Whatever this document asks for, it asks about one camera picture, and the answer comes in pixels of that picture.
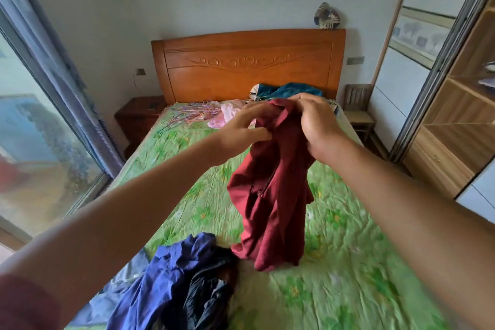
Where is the person's right hand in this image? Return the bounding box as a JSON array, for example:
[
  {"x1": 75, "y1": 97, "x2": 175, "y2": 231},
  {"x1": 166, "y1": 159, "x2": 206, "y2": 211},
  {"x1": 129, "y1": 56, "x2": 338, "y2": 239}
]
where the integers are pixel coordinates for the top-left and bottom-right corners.
[{"x1": 290, "y1": 93, "x2": 345, "y2": 164}]

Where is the person's left hand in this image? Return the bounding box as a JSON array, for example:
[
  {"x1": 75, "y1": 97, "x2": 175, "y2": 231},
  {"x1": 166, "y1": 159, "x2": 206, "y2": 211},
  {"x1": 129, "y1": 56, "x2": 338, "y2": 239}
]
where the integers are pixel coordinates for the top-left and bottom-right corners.
[{"x1": 216, "y1": 101, "x2": 279, "y2": 166}]

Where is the pink cloth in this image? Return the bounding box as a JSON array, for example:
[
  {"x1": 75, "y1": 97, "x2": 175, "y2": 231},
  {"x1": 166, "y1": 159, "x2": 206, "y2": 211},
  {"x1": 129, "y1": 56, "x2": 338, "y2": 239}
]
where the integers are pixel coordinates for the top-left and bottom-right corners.
[{"x1": 207, "y1": 100, "x2": 256, "y2": 129}]

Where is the dark red shirt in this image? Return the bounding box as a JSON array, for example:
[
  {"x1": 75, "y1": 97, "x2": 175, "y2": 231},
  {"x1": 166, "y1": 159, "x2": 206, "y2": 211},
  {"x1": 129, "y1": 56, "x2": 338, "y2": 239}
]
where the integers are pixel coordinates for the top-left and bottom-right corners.
[{"x1": 227, "y1": 98, "x2": 316, "y2": 272}]

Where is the blue shirt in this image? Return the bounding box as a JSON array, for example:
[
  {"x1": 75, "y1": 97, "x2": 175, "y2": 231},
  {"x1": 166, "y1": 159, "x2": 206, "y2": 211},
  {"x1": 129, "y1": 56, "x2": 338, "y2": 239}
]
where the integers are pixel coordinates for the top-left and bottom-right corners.
[{"x1": 106, "y1": 232, "x2": 217, "y2": 330}]

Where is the dark navy clothes pile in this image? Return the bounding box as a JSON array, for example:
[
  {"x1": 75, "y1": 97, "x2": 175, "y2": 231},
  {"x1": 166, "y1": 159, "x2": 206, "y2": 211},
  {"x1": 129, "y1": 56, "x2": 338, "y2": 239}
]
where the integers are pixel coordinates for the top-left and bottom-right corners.
[{"x1": 162, "y1": 246, "x2": 239, "y2": 330}]

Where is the person's right forearm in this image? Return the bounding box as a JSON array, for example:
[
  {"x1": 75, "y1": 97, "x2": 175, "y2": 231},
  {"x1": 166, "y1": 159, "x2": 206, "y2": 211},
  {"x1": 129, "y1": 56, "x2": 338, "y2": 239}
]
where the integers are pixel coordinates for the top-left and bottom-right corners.
[{"x1": 326, "y1": 136, "x2": 495, "y2": 330}]

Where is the person's left forearm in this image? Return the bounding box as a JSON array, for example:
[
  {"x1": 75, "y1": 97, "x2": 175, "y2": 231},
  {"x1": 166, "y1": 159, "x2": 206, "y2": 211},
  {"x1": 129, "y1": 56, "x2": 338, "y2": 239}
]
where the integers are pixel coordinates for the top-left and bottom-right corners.
[{"x1": 0, "y1": 134, "x2": 225, "y2": 330}]

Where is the person's red shirt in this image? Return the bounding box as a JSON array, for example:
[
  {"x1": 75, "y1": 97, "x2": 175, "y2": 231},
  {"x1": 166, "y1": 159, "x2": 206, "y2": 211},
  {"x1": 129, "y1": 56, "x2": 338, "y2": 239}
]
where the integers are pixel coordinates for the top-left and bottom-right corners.
[{"x1": 0, "y1": 273, "x2": 62, "y2": 330}]

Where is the small wooden chair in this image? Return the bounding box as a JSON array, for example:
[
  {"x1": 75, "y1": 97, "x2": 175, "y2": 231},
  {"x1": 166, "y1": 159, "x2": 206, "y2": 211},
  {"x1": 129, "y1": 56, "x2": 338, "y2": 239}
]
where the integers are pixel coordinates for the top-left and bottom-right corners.
[{"x1": 342, "y1": 84, "x2": 376, "y2": 143}]

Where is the teal plush blanket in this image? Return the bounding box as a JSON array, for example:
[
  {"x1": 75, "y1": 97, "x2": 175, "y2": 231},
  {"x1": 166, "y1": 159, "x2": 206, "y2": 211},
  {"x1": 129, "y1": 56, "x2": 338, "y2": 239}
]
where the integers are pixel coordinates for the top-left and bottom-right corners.
[{"x1": 255, "y1": 82, "x2": 324, "y2": 102}]

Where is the bundle of clothes hangers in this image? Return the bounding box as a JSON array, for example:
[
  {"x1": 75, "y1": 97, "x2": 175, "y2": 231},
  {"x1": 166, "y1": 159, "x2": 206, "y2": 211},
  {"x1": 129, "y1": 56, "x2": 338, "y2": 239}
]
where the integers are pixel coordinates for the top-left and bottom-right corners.
[{"x1": 160, "y1": 101, "x2": 223, "y2": 133}]

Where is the dark wooden nightstand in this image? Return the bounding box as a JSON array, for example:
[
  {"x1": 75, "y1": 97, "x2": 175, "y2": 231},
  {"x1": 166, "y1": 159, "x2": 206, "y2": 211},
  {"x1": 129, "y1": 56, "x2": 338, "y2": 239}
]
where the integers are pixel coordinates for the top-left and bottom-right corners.
[{"x1": 114, "y1": 95, "x2": 167, "y2": 158}]

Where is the green floral bedsheet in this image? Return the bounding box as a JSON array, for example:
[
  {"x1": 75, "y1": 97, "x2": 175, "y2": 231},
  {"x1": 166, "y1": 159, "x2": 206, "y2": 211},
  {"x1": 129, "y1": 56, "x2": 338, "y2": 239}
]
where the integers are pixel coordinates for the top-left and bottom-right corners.
[{"x1": 65, "y1": 100, "x2": 453, "y2": 330}]

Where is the blue printed folded bedding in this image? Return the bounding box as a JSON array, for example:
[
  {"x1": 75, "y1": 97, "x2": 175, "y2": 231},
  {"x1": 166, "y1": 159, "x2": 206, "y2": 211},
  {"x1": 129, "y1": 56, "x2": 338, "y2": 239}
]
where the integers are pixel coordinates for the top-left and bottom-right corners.
[{"x1": 479, "y1": 61, "x2": 495, "y2": 89}]

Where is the blue curtain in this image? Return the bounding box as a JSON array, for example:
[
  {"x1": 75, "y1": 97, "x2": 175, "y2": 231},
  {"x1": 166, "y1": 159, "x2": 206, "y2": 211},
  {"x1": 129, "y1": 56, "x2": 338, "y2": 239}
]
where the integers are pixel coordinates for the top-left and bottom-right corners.
[{"x1": 0, "y1": 0, "x2": 124, "y2": 178}]

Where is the sliding glass balcony door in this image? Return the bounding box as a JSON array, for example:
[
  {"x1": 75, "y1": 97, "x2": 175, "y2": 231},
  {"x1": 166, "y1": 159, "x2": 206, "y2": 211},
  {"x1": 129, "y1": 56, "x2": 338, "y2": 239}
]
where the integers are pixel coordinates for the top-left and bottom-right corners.
[{"x1": 0, "y1": 12, "x2": 113, "y2": 249}]

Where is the wooden bed frame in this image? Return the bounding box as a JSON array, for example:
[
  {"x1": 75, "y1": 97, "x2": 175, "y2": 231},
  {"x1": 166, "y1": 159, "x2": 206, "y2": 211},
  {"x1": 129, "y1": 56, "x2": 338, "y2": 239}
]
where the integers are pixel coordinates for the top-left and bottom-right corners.
[{"x1": 151, "y1": 28, "x2": 347, "y2": 104}]

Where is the striped wall ornament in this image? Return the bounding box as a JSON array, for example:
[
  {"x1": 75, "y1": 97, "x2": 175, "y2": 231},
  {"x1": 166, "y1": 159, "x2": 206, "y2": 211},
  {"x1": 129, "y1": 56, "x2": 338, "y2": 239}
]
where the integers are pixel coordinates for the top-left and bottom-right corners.
[{"x1": 313, "y1": 2, "x2": 341, "y2": 29}]

